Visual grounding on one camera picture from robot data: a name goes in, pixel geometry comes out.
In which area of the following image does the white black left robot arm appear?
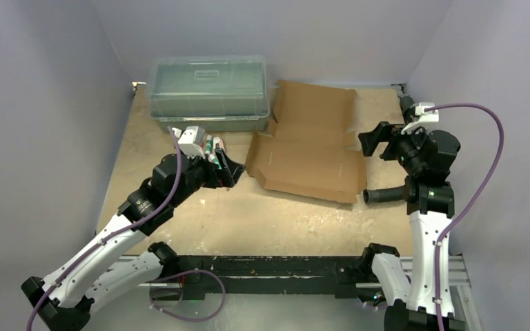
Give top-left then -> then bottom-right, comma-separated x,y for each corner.
21,148 -> 245,330

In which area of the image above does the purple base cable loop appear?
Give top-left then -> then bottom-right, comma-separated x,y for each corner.
148,268 -> 226,323

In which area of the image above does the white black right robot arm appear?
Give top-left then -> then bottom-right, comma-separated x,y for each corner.
359,121 -> 467,330

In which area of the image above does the brown cardboard box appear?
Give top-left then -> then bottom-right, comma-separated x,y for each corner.
245,80 -> 367,204

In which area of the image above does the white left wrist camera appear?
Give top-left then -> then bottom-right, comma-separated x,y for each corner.
171,126 -> 206,159

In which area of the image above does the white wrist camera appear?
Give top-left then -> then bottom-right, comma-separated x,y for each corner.
402,102 -> 440,134
171,126 -> 206,159

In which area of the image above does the green white marker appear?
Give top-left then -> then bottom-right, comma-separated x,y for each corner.
208,153 -> 222,170
204,134 -> 214,159

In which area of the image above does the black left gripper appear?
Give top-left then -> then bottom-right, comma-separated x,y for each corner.
169,147 -> 244,208

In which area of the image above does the clear plastic storage bin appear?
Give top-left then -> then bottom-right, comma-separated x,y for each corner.
146,55 -> 270,132

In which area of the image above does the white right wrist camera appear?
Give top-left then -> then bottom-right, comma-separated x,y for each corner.
402,102 -> 440,134

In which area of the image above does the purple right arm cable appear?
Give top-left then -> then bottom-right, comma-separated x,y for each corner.
422,103 -> 505,331

